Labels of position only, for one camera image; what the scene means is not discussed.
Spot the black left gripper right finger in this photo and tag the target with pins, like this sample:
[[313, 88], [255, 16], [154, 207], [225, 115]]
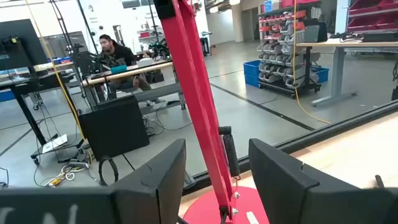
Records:
[[280, 186]]

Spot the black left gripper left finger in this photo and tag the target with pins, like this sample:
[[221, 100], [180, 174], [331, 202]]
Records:
[[149, 186]]

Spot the black computer tower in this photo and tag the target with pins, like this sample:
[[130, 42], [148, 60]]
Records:
[[113, 127]]

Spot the white sheet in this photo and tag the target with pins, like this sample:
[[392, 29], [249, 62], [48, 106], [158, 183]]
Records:
[[56, 143]]

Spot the wooden top workbench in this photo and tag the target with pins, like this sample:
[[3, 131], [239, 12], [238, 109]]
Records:
[[130, 72]]

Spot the blue plastic crate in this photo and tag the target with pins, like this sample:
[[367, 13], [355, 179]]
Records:
[[252, 73], [321, 74]]

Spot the red desk lamp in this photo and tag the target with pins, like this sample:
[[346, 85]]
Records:
[[192, 77]]

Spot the teal box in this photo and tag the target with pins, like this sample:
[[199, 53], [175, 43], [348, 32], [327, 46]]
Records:
[[118, 69]]

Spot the grey-legged table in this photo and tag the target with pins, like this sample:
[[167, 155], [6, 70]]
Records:
[[337, 71]]

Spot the person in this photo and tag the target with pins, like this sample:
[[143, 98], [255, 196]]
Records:
[[121, 54]]

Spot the black-legged rolling desk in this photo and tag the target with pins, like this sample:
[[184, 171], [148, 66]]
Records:
[[29, 116]]

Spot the parts bin rack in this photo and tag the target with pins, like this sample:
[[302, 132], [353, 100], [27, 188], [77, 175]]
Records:
[[280, 46]]

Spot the dark grey screen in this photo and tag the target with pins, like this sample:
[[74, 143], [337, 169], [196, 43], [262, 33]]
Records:
[[314, 32]]

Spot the black tripod stand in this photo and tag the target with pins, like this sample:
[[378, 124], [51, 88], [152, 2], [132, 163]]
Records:
[[63, 28]]

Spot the red shelf bins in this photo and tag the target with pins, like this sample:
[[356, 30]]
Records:
[[373, 21]]

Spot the black monitor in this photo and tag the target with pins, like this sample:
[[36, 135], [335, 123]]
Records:
[[21, 43]]

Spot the black upright frame bracket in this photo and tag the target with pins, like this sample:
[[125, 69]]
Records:
[[231, 155]]

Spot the black aluminium table frame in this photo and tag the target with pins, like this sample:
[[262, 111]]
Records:
[[342, 124]]

